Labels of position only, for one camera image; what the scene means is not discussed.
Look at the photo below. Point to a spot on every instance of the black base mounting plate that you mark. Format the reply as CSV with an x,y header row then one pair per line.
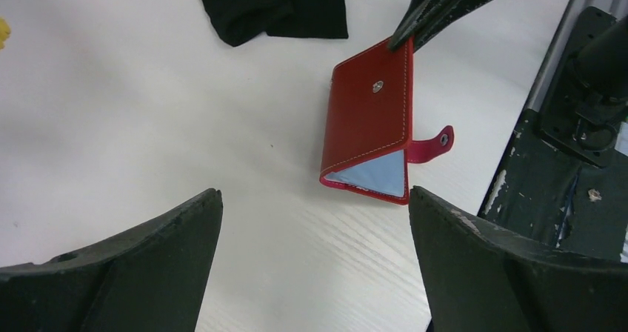
x,y
546,195

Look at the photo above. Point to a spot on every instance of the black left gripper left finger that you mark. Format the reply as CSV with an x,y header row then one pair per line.
x,y
151,277

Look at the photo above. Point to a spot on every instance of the black shirt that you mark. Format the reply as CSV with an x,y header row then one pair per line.
x,y
238,21

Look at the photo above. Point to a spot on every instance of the yellow floral hanging cloth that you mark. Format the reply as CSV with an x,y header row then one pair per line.
x,y
5,32

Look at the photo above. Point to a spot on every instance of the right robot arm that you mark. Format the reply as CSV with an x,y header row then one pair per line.
x,y
580,91

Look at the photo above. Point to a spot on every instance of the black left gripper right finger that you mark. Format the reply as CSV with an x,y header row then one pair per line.
x,y
479,276

